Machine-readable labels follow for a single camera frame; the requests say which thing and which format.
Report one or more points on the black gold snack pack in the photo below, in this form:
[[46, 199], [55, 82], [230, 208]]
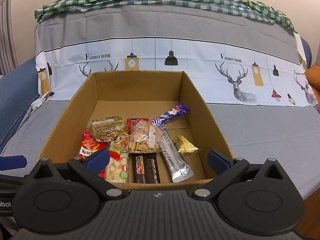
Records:
[[145, 168]]

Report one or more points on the round peanut brittle pack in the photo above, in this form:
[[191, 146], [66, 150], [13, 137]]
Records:
[[107, 129]]

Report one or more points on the orange cushion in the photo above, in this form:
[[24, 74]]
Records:
[[313, 76]]

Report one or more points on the green white sachima snack pack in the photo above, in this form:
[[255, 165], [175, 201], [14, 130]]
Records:
[[117, 170]]

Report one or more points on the purple chocolate bar wrapper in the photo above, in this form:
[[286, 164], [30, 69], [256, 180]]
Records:
[[177, 111]]

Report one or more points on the small yellow red snack packet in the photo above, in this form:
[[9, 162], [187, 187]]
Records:
[[118, 146]]

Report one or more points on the green checkered cloth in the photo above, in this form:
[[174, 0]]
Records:
[[252, 10]]

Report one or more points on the blue fabric sofa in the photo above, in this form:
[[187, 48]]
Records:
[[19, 89]]

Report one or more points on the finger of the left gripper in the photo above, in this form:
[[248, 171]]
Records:
[[12, 162]]

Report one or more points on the long red snack packet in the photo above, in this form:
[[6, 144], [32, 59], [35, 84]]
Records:
[[90, 149]]

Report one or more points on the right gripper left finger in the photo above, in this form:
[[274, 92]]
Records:
[[88, 170]]

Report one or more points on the gold foil candy wrapper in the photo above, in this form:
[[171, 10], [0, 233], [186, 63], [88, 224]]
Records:
[[184, 146]]

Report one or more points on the red foil snack packet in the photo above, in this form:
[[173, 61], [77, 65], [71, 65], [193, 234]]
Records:
[[132, 122]]

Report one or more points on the silver foil snack bar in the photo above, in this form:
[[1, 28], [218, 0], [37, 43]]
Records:
[[178, 168]]

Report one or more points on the brown cardboard box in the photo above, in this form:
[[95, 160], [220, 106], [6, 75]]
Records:
[[151, 104]]

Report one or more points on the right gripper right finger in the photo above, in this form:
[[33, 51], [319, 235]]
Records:
[[227, 170]]

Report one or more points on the clear bag of crackers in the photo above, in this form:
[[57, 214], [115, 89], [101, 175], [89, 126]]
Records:
[[144, 138]]

